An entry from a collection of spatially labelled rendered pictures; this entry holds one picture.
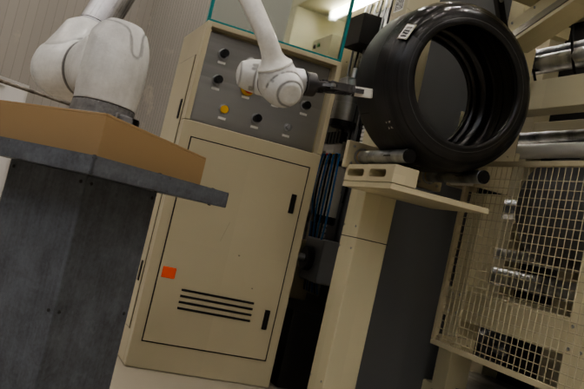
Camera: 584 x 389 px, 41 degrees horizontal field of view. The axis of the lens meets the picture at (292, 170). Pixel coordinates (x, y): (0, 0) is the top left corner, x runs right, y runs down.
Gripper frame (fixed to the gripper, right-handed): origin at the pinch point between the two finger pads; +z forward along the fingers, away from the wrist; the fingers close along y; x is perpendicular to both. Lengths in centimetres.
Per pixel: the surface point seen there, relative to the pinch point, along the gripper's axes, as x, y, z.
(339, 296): 69, 29, 12
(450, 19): -25.2, -11.8, 22.7
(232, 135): 15, 51, -27
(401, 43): -15.4, -9.4, 7.3
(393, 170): 24.2, -10.1, 8.3
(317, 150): 17, 51, 8
